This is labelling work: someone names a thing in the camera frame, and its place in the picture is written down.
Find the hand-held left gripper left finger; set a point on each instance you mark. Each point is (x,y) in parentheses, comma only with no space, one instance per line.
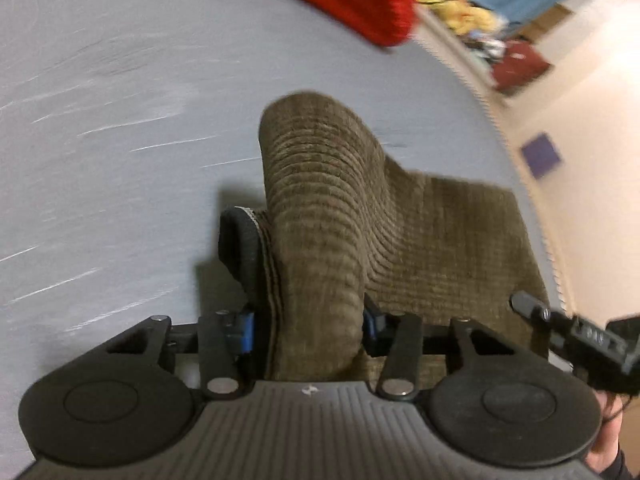
(245,332)

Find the person's right forearm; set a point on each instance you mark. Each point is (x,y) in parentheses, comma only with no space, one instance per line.
(625,467)

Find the red box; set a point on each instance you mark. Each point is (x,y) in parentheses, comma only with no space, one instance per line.
(520,65)

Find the purple square wall patch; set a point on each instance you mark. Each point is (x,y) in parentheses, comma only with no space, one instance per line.
(541,155)

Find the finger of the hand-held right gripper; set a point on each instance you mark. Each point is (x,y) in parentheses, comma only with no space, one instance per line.
(535,307)

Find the person's right hand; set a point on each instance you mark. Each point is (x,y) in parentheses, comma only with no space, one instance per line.
(604,430)

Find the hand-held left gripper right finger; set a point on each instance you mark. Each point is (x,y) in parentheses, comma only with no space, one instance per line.
(370,325)

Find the yellow plush toys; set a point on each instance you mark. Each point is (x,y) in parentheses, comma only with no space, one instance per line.
(465,12)

